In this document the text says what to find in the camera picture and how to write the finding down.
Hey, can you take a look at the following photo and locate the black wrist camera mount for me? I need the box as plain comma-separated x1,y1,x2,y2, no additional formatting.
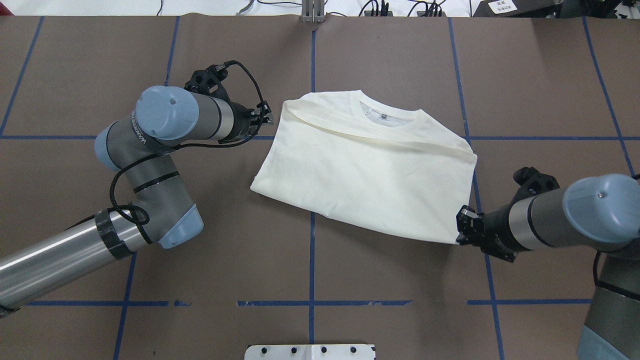
183,64,231,103
510,167,560,205

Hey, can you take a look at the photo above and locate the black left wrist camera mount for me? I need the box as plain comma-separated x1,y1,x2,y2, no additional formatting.
183,64,231,103

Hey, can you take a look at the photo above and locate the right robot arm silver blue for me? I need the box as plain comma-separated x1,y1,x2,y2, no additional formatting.
455,167,640,360

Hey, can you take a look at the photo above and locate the cream long-sleeve cat shirt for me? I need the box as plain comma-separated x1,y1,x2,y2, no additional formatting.
250,89,478,244

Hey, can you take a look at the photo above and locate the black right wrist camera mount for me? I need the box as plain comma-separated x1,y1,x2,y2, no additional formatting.
510,167,560,205

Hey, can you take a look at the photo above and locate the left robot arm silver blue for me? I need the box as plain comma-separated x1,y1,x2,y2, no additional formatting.
1,85,272,318

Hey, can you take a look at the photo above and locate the aluminium frame post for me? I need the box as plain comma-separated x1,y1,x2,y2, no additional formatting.
300,0,326,24

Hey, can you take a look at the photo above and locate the white pedestal column base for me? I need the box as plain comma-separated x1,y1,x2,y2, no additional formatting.
244,343,377,360

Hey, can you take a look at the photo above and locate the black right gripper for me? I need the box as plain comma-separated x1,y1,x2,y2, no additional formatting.
455,205,521,263

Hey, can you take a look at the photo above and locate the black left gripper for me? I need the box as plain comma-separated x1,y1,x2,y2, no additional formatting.
231,101,274,142

